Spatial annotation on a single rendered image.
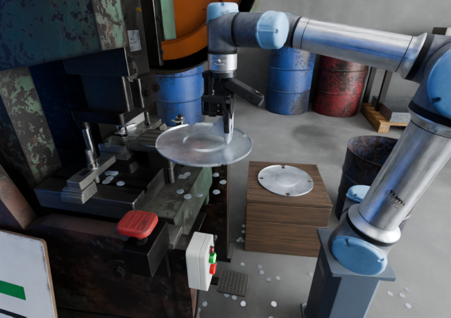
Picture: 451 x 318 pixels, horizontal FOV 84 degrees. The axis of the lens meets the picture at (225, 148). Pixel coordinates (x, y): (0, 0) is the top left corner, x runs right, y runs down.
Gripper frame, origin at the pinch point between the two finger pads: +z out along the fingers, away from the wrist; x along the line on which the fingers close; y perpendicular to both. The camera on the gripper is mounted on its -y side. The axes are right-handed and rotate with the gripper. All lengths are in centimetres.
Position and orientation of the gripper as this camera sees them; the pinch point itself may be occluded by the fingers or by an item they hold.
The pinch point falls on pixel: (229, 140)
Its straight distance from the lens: 75.0
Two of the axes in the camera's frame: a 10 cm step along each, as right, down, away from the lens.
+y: -9.8, -0.9, 1.9
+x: -2.1, 4.4, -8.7
